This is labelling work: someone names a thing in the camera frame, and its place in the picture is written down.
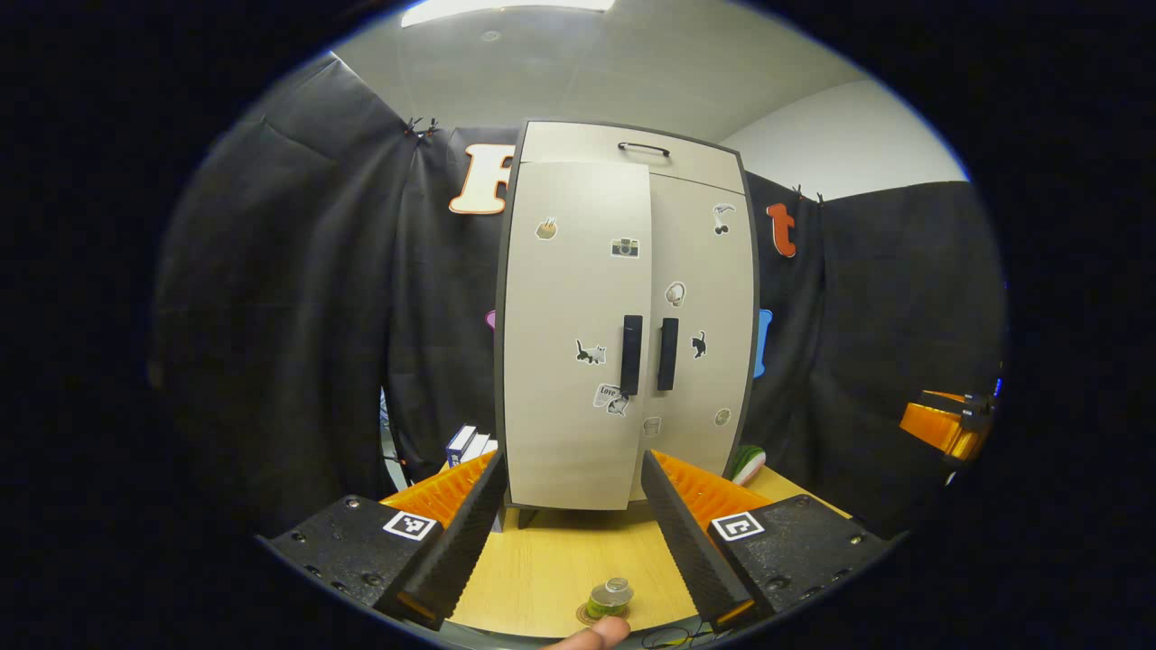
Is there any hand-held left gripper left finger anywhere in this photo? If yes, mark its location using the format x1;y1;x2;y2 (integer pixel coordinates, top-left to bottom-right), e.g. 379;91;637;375
257;449;508;633

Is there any white door with headphones sticker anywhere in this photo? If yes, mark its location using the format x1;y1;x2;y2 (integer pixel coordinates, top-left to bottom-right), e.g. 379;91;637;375
629;172;758;502

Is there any white drawer front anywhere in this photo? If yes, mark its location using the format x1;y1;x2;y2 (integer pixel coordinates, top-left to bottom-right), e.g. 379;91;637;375
517;122;749;195

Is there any green label bottle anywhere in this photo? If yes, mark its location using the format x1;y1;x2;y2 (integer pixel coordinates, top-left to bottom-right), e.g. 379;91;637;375
585;577;633;622

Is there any ceiling light panel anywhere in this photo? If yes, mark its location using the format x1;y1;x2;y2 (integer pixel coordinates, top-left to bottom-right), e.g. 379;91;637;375
400;0;617;28

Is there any black yellow cable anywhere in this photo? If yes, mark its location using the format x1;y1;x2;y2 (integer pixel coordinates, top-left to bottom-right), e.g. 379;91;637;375
641;623;723;649

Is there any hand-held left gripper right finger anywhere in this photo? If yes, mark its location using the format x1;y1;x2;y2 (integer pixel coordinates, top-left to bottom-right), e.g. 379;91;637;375
639;449;895;635

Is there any watermelon slice toy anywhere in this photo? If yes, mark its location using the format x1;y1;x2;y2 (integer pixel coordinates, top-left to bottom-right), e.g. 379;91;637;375
730;444;768;487

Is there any white cabinet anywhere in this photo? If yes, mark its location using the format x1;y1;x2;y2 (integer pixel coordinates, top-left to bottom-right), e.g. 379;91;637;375
492;119;761;529

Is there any white door with camera sticker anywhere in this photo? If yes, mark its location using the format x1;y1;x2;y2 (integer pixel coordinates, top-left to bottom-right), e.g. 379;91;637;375
503;161;653;511

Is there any black door handle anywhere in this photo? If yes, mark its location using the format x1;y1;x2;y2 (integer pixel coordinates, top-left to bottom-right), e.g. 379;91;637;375
657;317;680;392
620;314;644;396

